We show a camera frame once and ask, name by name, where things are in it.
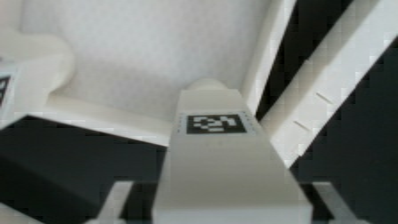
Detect white desk top tray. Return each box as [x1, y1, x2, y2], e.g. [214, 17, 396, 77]
[21, 0, 296, 145]

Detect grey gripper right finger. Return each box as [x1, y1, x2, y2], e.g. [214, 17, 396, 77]
[310, 182, 371, 224]

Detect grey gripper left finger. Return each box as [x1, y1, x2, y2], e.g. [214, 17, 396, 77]
[85, 181, 133, 224]

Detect white desk leg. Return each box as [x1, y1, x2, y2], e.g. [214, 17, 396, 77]
[150, 79, 312, 224]
[0, 29, 76, 130]

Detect white L-shaped obstacle fence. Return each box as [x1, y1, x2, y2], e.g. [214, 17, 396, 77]
[0, 0, 398, 224]

